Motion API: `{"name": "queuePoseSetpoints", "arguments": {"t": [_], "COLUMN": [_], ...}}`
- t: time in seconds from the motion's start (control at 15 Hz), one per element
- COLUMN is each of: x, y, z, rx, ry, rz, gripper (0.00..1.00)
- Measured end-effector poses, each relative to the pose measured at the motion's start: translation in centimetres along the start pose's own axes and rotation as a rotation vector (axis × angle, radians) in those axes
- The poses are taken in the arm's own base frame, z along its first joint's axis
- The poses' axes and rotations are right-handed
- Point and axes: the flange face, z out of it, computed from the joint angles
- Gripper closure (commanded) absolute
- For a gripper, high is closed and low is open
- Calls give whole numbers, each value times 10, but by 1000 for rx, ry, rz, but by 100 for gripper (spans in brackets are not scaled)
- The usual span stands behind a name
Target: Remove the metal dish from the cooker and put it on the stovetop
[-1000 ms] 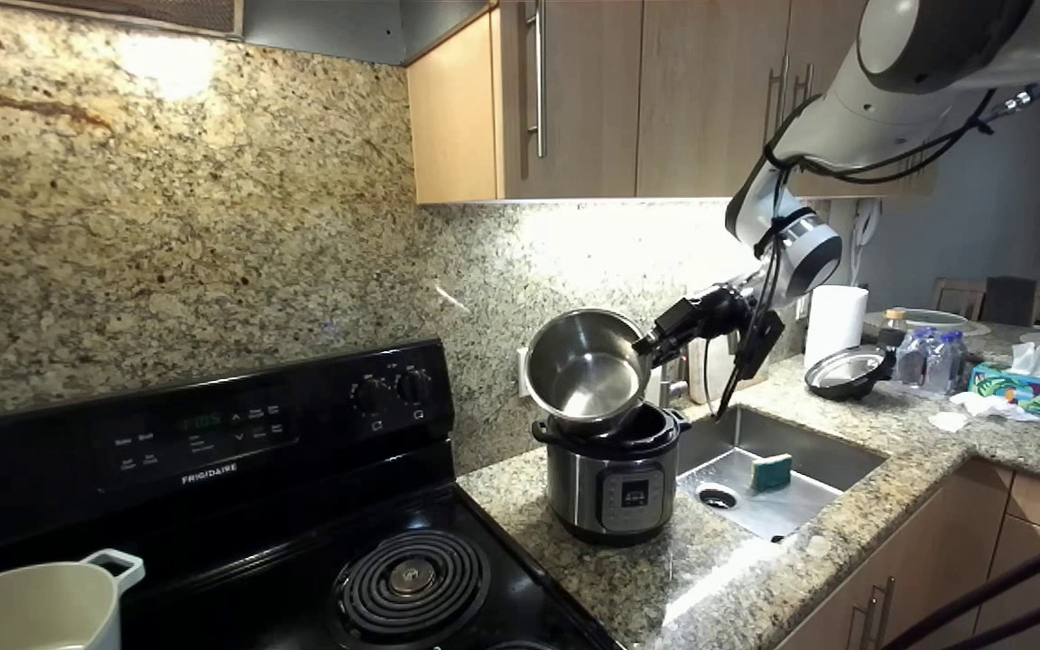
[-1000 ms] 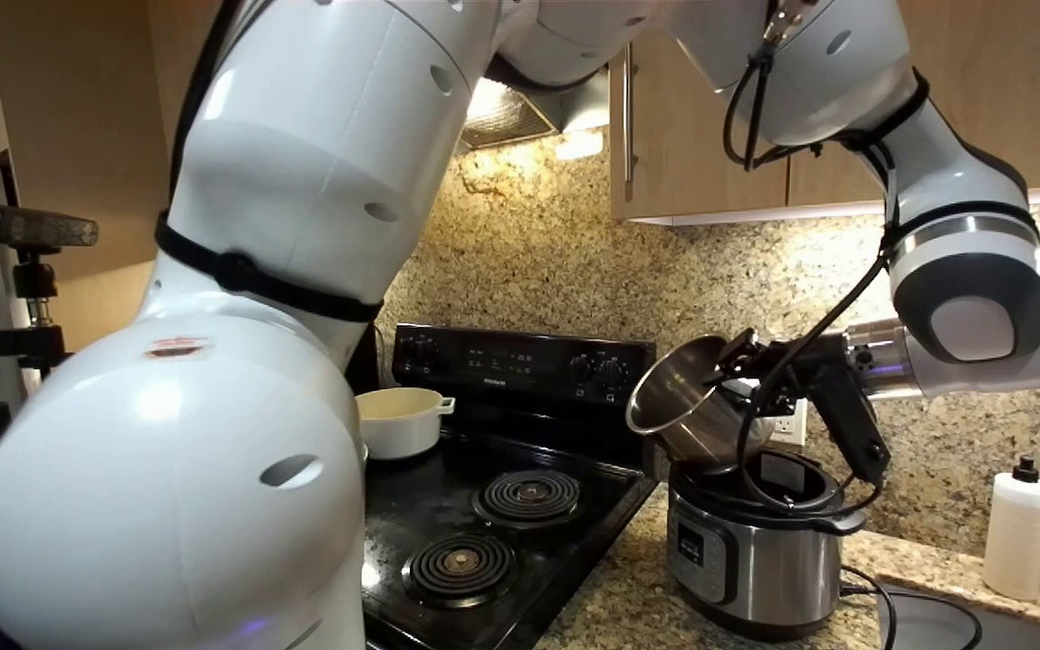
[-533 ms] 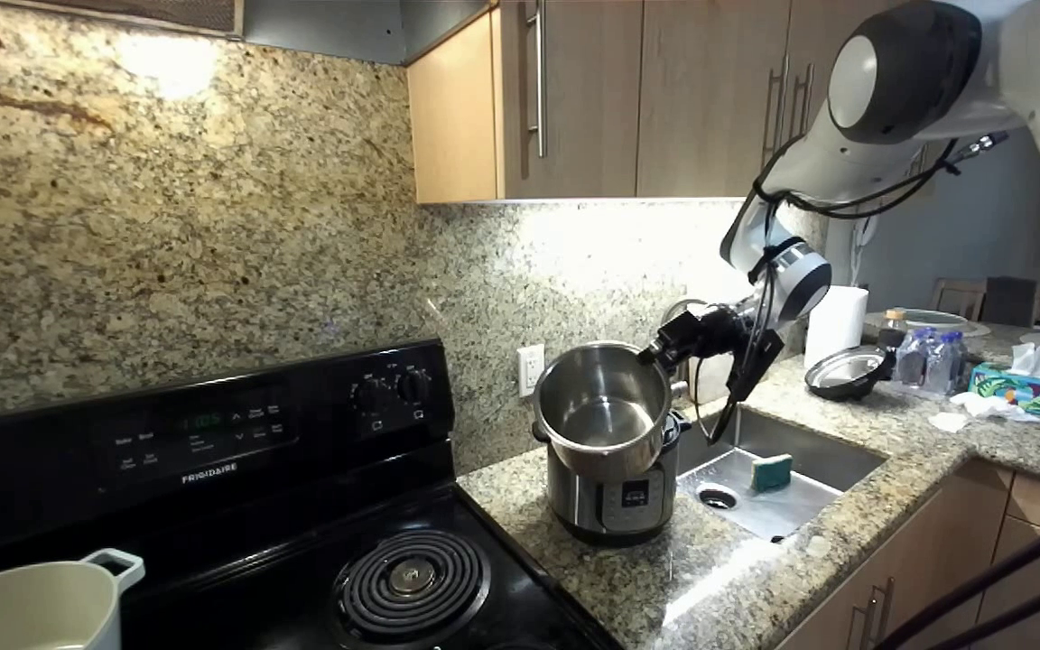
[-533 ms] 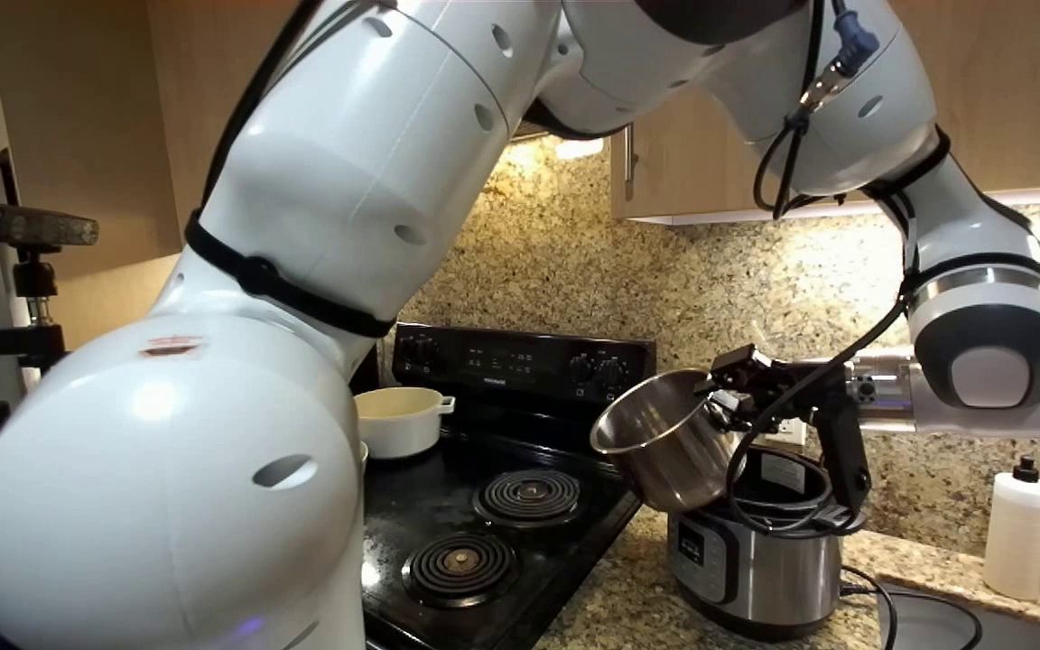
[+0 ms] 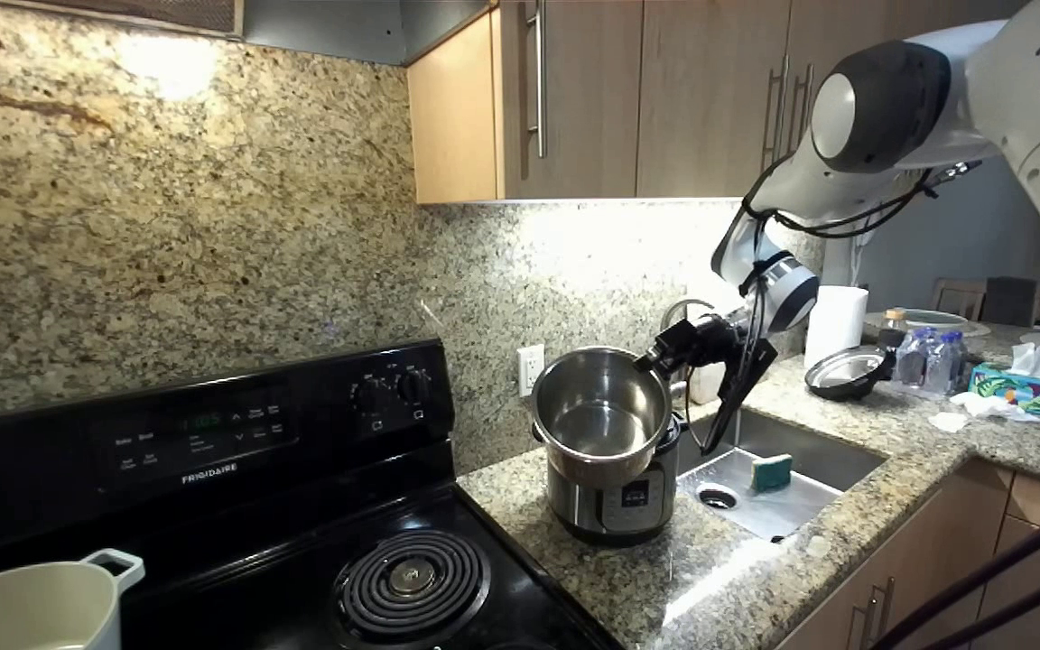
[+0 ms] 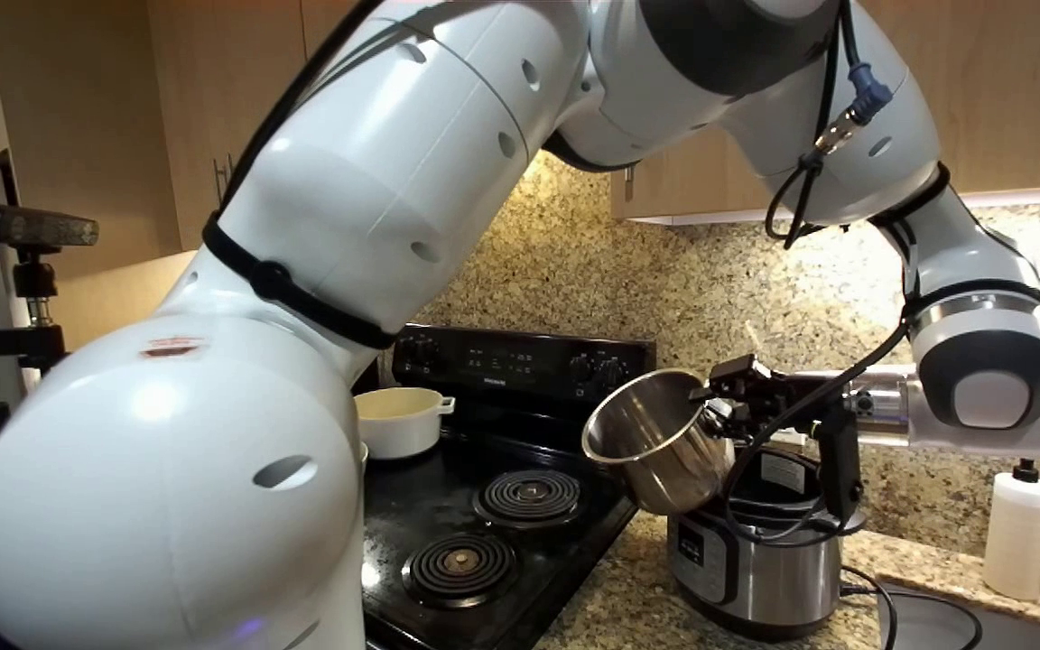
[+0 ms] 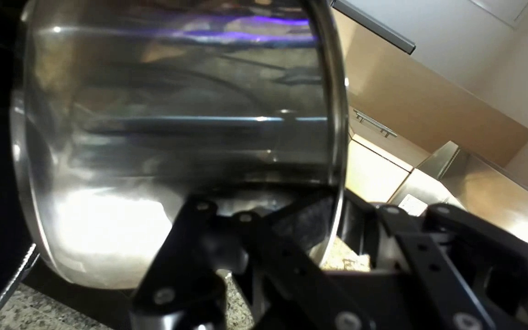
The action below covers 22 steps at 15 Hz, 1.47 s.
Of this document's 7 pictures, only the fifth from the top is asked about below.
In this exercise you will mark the black electric stove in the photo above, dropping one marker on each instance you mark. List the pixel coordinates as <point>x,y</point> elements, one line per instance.
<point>243,483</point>

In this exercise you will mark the dark tripod leg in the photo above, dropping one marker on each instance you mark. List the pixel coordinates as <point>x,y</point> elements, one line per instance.
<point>1000,561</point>
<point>1026,595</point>

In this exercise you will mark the black coil burner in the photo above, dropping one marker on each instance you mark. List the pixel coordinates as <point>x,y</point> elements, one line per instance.
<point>414,584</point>

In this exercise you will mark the black bowl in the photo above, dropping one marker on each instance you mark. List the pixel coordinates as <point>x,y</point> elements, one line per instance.
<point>847,377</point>

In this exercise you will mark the wooden dining chair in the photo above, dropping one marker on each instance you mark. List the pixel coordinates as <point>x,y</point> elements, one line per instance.
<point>1011,303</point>
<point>958,303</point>

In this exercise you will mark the teal tissue box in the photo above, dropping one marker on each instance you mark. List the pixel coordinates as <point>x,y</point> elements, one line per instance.
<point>1026,392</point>

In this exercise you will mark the green dish sponge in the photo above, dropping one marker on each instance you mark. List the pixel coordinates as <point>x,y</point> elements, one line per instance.
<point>773,474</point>

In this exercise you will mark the white paper napkin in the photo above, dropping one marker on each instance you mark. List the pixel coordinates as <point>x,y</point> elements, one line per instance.
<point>991,406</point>

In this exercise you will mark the clear plastic water bottle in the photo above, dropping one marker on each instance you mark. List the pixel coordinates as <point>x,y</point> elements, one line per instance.
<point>946,363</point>
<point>911,363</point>

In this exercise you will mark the metal cooker pot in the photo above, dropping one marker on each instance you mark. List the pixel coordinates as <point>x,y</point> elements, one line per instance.
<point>596,422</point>

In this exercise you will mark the clear glass dish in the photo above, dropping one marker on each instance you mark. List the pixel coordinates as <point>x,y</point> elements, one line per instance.
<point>928,323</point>

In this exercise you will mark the white wall outlet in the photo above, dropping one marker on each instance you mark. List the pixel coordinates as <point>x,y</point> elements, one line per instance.
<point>528,365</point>

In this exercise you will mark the white paper towel roll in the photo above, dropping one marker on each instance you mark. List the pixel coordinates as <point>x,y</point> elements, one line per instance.
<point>835,328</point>

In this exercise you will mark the grey range hood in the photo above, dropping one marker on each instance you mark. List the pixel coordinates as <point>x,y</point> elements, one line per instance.
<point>326,29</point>

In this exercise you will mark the wooden lower cabinet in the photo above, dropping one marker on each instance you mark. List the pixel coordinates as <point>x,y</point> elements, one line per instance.
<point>939,554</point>

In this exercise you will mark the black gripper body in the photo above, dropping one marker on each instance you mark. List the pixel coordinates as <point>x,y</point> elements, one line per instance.
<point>713,344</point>

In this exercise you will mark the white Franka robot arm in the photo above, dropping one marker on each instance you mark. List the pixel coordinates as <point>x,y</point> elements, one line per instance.
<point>1026,110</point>

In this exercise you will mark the silver electric pressure cooker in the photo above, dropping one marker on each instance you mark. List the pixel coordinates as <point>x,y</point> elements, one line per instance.
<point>616,506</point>

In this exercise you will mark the steel kitchen sink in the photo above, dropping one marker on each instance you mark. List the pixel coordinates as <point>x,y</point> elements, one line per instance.
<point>809,464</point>

